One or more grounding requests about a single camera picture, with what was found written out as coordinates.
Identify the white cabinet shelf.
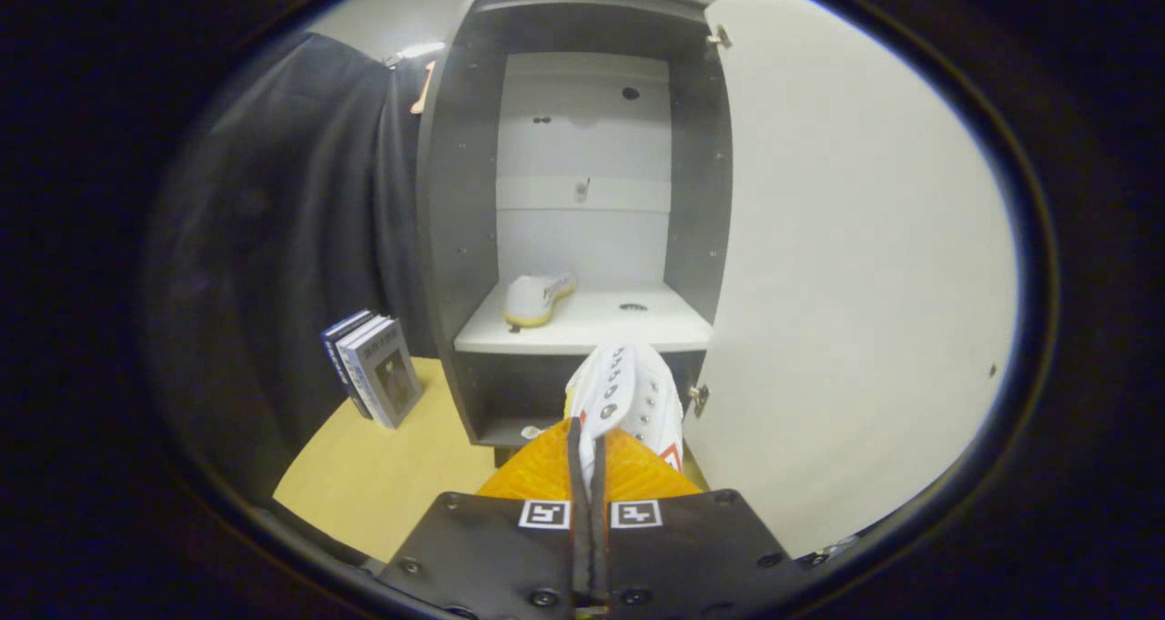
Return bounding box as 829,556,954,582
452,280,714,356

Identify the white shoe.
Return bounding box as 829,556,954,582
502,271,579,329
563,341,686,495

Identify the dark blue book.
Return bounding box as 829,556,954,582
319,308,375,413

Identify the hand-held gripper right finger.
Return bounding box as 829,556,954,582
590,429,798,620

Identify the cream shoe cabinet door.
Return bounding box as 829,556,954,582
682,0,1019,559

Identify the grey cover book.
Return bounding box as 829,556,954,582
340,317,425,431

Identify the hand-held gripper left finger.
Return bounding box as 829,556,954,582
375,418,591,620

